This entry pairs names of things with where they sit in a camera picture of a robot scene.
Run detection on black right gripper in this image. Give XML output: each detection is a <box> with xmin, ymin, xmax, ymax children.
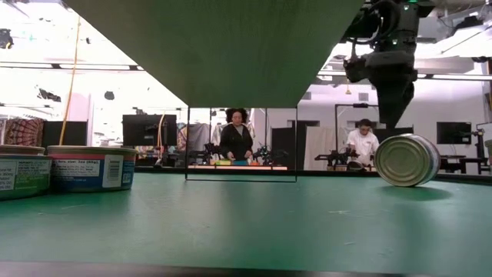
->
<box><xmin>364</xmin><ymin>48</ymin><xmax>420</xmax><ymax>131</ymax></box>

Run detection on green-label silver-lid can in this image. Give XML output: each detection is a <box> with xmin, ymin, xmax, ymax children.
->
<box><xmin>0</xmin><ymin>153</ymin><xmax>54</xmax><ymax>202</ymax></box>

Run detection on wooden shelf board black edges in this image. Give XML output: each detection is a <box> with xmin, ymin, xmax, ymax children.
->
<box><xmin>63</xmin><ymin>0</ymin><xmax>364</xmax><ymax>183</ymax></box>

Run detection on person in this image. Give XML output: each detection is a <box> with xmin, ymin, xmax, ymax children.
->
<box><xmin>218</xmin><ymin>107</ymin><xmax>254</xmax><ymax>162</ymax></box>
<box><xmin>345</xmin><ymin>118</ymin><xmax>381</xmax><ymax>169</ymax></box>

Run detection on white curtain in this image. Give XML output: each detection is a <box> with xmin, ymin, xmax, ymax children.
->
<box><xmin>303</xmin><ymin>125</ymin><xmax>338</xmax><ymax>171</ymax></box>

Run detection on black work table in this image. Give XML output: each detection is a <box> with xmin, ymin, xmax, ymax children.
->
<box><xmin>440</xmin><ymin>153</ymin><xmax>492</xmax><ymax>175</ymax></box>

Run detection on black cabinet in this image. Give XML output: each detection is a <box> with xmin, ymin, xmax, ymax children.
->
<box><xmin>271</xmin><ymin>119</ymin><xmax>321</xmax><ymax>170</ymax></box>

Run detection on wooden work table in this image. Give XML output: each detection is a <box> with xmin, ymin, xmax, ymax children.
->
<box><xmin>187</xmin><ymin>164</ymin><xmax>289</xmax><ymax>172</ymax></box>

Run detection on green table mat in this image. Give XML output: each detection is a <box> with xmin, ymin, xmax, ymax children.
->
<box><xmin>0</xmin><ymin>171</ymin><xmax>492</xmax><ymax>277</ymax></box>

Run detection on grey hanging cloth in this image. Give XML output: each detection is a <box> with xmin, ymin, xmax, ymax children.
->
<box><xmin>186</xmin><ymin>122</ymin><xmax>211</xmax><ymax>153</ymax></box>

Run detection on large black monitor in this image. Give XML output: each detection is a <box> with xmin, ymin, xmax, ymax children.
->
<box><xmin>121</xmin><ymin>114</ymin><xmax>178</xmax><ymax>148</ymax></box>

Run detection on black panel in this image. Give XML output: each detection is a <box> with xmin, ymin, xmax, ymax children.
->
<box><xmin>41</xmin><ymin>120</ymin><xmax>88</xmax><ymax>148</ymax></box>

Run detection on red patterned cloth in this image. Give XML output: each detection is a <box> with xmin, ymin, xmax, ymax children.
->
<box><xmin>2</xmin><ymin>117</ymin><xmax>45</xmax><ymax>148</ymax></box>

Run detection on black metal frame stand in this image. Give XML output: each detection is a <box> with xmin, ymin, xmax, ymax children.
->
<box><xmin>334</xmin><ymin>102</ymin><xmax>380</xmax><ymax>155</ymax></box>

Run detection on small black wall monitor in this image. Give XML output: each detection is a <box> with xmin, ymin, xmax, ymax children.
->
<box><xmin>436</xmin><ymin>121</ymin><xmax>473</xmax><ymax>145</ymax></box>

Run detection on yellow hanging cable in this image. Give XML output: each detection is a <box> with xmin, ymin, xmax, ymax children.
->
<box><xmin>57</xmin><ymin>15</ymin><xmax>82</xmax><ymax>146</ymax></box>

